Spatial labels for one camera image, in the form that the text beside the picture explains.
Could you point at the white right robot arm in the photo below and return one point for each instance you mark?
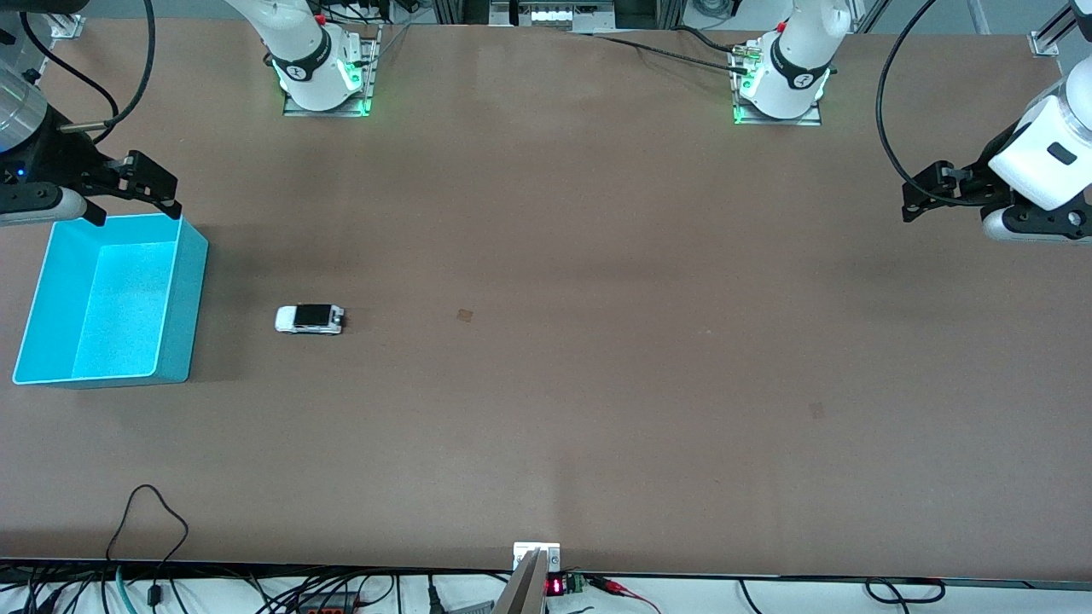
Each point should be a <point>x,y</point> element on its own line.
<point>303,51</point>

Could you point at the red digit display module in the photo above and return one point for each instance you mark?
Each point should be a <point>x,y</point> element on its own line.
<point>555,586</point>

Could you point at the lit silver control box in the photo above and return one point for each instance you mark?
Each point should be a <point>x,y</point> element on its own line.
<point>550,15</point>

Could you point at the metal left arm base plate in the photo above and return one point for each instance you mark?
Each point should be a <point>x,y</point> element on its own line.
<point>810,120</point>

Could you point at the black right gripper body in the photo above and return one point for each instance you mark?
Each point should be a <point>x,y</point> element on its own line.
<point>56,159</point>

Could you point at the grey aluminium bar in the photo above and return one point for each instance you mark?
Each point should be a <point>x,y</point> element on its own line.
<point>525,588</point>

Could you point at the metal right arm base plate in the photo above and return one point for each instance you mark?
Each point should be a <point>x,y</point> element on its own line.
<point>373,85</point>

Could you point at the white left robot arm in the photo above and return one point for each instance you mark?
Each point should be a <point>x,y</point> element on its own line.
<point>1049,145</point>

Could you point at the white jeep toy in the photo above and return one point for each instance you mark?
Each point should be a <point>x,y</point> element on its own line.
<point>307,320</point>

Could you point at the turquoise plastic bin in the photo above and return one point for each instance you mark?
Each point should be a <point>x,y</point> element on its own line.
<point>119,298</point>

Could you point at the white mounting plate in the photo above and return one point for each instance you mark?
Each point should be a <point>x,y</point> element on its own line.
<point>536,548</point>

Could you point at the red black power strip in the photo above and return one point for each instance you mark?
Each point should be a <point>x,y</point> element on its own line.
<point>328,607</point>

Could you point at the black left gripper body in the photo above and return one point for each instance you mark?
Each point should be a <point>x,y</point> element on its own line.
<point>979,176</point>

